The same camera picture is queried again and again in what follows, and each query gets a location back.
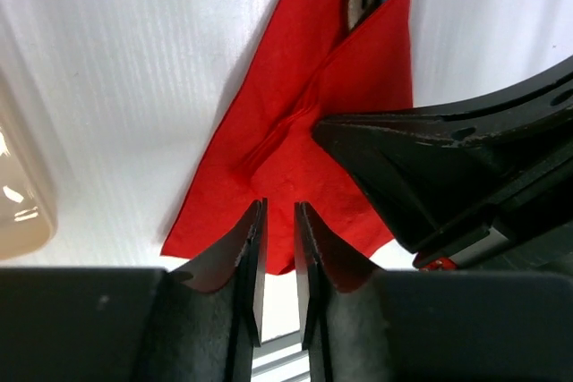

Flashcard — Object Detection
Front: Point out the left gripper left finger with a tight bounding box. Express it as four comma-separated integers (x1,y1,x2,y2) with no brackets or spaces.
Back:
1,199,268,381

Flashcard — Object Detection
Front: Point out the aluminium front rail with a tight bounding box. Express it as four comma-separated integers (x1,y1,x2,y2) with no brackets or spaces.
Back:
251,331,311,382

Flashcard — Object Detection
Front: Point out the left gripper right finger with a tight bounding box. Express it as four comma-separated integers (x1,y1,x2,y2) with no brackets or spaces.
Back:
295,202,572,381

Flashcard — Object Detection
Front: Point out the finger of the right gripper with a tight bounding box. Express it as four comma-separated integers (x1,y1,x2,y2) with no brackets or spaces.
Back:
312,60,572,252

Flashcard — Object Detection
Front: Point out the red paper napkin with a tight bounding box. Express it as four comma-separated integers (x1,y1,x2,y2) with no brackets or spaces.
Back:
160,0,417,276

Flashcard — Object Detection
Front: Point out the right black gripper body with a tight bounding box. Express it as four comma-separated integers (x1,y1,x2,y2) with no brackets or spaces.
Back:
411,193,572,271

